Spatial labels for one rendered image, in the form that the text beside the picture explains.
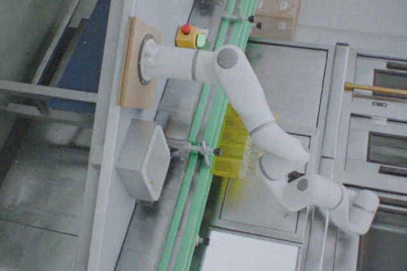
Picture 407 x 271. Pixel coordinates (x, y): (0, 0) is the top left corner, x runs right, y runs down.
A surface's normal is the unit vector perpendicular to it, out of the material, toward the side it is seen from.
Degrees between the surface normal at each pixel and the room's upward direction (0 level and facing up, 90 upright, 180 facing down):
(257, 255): 90
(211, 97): 90
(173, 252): 90
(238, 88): 92
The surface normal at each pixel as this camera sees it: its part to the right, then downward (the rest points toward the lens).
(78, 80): -0.11, -0.52
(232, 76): -0.25, -0.11
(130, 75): 0.97, 0.14
